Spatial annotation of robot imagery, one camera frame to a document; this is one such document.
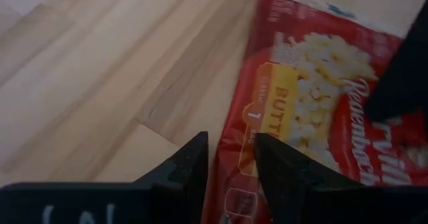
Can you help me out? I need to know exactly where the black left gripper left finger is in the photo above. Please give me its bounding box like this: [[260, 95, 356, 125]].
[[133, 131, 210, 224]]

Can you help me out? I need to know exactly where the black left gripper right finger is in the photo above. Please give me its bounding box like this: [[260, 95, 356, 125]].
[[255, 132, 365, 224]]

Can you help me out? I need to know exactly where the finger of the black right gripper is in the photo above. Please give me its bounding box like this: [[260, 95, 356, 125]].
[[363, 0, 428, 124]]

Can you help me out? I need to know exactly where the red popcorn bag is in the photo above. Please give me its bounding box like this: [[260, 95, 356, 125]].
[[200, 0, 428, 224]]

